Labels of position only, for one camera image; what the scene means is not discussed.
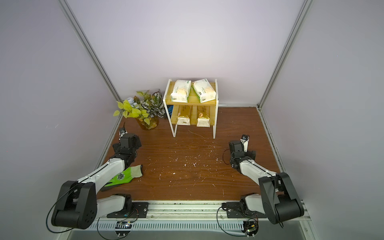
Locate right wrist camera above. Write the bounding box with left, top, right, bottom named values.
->
left=240, top=135, right=250, bottom=152

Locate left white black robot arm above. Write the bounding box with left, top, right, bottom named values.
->
left=46, top=133, right=142, bottom=230

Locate potted plant in glass vase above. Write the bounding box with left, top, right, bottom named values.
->
left=113, top=90, right=166, bottom=130

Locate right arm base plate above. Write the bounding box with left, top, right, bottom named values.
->
left=222, top=202, right=267, bottom=219

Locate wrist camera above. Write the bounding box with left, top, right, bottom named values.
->
left=119, top=127, right=128, bottom=138
left=240, top=135, right=250, bottom=152

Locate white tissue pack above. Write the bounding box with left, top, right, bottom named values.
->
left=171, top=80, right=192, bottom=103
left=192, top=79, right=217, bottom=103

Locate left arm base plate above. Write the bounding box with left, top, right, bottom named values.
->
left=107, top=202, right=149, bottom=219

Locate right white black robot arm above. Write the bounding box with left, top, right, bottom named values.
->
left=229, top=140, right=305, bottom=224

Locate blue object behind shelf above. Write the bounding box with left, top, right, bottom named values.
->
left=167, top=105, right=174, bottom=117

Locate controller board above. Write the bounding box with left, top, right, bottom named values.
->
left=115, top=221, right=133, bottom=238
left=243, top=218, right=260, bottom=238

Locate left controller board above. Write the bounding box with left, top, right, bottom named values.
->
left=115, top=221, right=133, bottom=238

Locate aluminium rail frame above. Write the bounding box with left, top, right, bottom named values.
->
left=57, top=201, right=319, bottom=240

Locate gold tissue pack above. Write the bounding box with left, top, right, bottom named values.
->
left=197, top=106, right=210, bottom=128
left=177, top=106, right=192, bottom=126

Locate wooden two-tier shelf white frame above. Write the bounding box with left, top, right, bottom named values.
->
left=163, top=78, right=219, bottom=139

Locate right controller board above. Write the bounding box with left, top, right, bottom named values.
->
left=243, top=218, right=260, bottom=238

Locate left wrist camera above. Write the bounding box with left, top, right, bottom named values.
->
left=119, top=127, right=128, bottom=138

